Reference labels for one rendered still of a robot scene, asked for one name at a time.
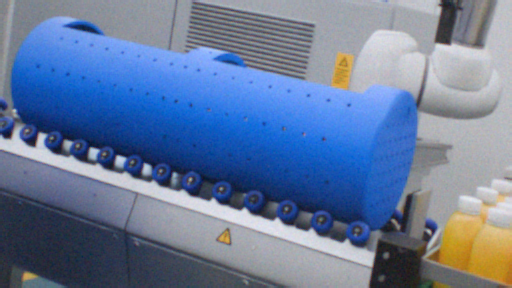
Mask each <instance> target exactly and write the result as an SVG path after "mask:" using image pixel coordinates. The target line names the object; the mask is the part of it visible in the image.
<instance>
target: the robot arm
mask: <svg viewBox="0 0 512 288"><path fill-rule="evenodd" d="M498 1H499V0H440V3H438V7H442V8H441V12H440V17H439V21H438V25H437V29H436V34H435V38H434V43H437V45H436V47H435V49H434V52H433V53H432V56H426V55H424V54H422V53H420V52H417V43H416V41H415V40H414V39H413V38H412V37H410V36H409V35H408V34H406V33H401V32H395V31H384V30H378V31H376V32H375V33H374V34H373V36H371V37H370V38H369V39H368V41H367V44H365V46H364V47H363V49H362V51H361V52H360V54H359V58H358V60H357V61H356V65H355V68H354V71H353V75H352V78H351V83H350V91H351V92H355V93H364V92H365V91H366V89H367V88H369V87H370V86H372V85H384V86H389V87H393V88H397V89H401V90H405V91H408V92H409V93H411V94H412V96H413V97H414V99H415V101H416V109H417V111H420V112H423V113H425V114H429V115H433V116H436V117H445V118H451V119H459V120H469V119H477V118H482V117H486V116H488V115H490V114H492V113H493V112H494V111H495V108H497V106H498V103H499V101H500V99H501V96H502V91H503V84H502V80H501V77H500V75H499V74H498V73H497V71H496V70H495V69H492V55H491V53H490V51H489V49H488V48H487V46H486V43H487V41H488V34H489V32H490V28H491V25H492V23H493V19H494V16H495V13H496V10H497V7H498Z"/></svg>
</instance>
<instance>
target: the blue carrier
mask: <svg viewBox="0 0 512 288"><path fill-rule="evenodd" d="M68 74H69V75H68ZM84 78H85V79H84ZM115 86H116V87H115ZM10 90H11V98H12V101H13V105H14V107H15V110H16V112H17V114H18V116H20V119H21V121H22V122H23V123H24V124H25V125H36V126H37V127H38V129H39V132H40V133H44V134H49V133H52V132H59V133H61V134H62V135H63V136H64V140H66V141H68V142H75V141H77V140H79V139H84V140H86V141H87V142H88V143H89V145H90V148H92V149H96V150H101V149H103V148H105V147H111V148H113V150H115V151H116V153H117V156H119V157H122V158H129V157H131V156H132V155H138V156H140V157H141V158H143V160H144V162H145V164H146V165H149V166H155V167H156V166H157V165H159V164H163V163H165V164H168V165H170V166H171V167H172V168H173V173H176V174H181V175H185V174H189V173H190V172H196V173H198V174H200V175H201V177H202V178H203V182H208V183H212V184H214V185H215V184H216V183H217V182H219V181H228V182H230V184H231V185H232V187H233V189H234V190H235V191H238V192H241V193H244V194H247V193H248V192H250V191H252V190H259V191H261V192H262V193H263V195H264V197H265V198H266V200H268V201H270V202H274V203H277V204H280V203H281V202H283V201H285V200H292V201H294V202H295V203H296V204H297V205H298V207H299V210H300V211H303V212H306V213H309V214H315V213H316V212H318V211H321V210H325V211H327V212H329V213H330V214H332V215H333V218H334V221H335V222H342V223H344V224H348V225H350V224H351V222H357V221H360V222H363V223H367V225H368V227H369V229H370V231H377V230H379V229H381V228H382V227H383V226H384V224H385V223H387V222H388V220H389V219H390V218H391V216H392V214H393V212H394V210H395V209H396V207H397V206H398V204H399V202H400V198H401V196H402V193H403V191H404V189H405V186H406V183H407V181H408V175H409V173H410V169H411V166H412V162H413V158H414V154H415V149H416V136H417V109H416V101H415V99H414V97H413V96H412V94H411V93H409V92H408V91H405V90H401V89H397V88H393V87H389V86H384V85H372V86H370V87H369V88H367V89H366V91H365V92H364V93H355V92H351V91H347V90H343V89H339V88H335V87H331V86H327V85H319V84H315V83H311V82H307V81H303V80H299V79H295V78H291V77H283V76H279V75H275V74H271V73H267V72H263V71H259V70H255V69H247V68H246V64H245V62H244V61H243V60H242V59H241V58H240V57H239V56H238V55H237V54H235V53H228V52H223V51H219V50H215V49H211V48H206V47H200V48H197V49H194V50H192V51H190V52H188V53H187V54H183V53H180V52H172V51H167V50H164V49H159V48H156V47H151V46H147V45H143V44H139V43H135V42H127V41H123V40H119V39H115V38H111V37H107V36H105V35H104V33H103V32H102V30H101V29H100V28H98V27H97V26H96V25H94V24H92V23H89V22H86V21H82V20H77V19H74V18H69V17H54V18H51V19H48V20H46V21H43V22H41V23H40V24H38V25H37V27H36V28H34V29H33V30H31V31H30V33H29V34H28V36H27V38H25V39H24V41H23V43H22V44H21V46H20V47H19V49H18V53H17V55H16V58H15V61H14V64H13V67H12V73H11V81H10ZM131 90H132V92H131ZM164 98H165V100H164ZM177 101H178V102H177ZM191 105H192V107H191ZM209 109H210V111H209ZM227 114H229V115H228V116H227ZM284 128H286V130H285V131H284ZM303 133H305V135H304V136H303ZM325 138H326V141H324V139H325ZM195 144H196V145H195ZM230 154H231V155H230ZM287 170H288V171H287ZM307 175H308V176H307ZM328 181H329V182H328Z"/></svg>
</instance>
